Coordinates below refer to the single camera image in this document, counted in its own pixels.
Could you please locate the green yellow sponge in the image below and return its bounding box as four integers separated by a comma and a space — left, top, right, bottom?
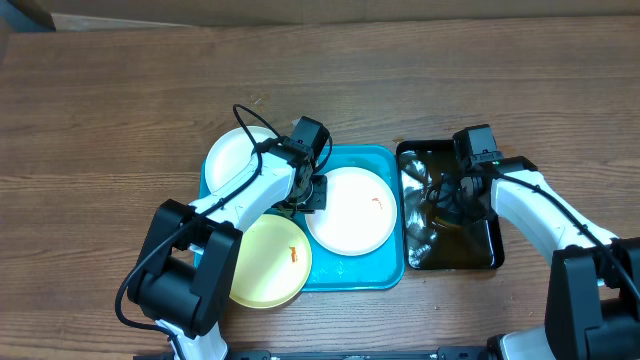
432, 212, 461, 228

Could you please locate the white plate with stain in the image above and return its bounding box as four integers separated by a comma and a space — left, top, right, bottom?
305, 167, 398, 256

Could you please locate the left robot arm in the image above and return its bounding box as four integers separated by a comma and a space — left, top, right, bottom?
114, 117, 332, 359

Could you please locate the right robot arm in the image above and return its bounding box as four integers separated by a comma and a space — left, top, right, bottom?
427, 125, 639, 360

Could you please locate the black water tray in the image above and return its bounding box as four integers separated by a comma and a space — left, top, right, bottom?
396, 140, 505, 270

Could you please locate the teal plastic tray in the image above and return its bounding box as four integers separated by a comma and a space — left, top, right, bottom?
192, 144, 406, 293

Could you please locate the yellow plate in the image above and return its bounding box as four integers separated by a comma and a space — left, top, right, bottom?
230, 214, 312, 309

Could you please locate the cardboard panel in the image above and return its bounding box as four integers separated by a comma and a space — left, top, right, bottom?
39, 0, 639, 26

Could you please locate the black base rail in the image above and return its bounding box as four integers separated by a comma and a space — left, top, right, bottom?
132, 344, 580, 360

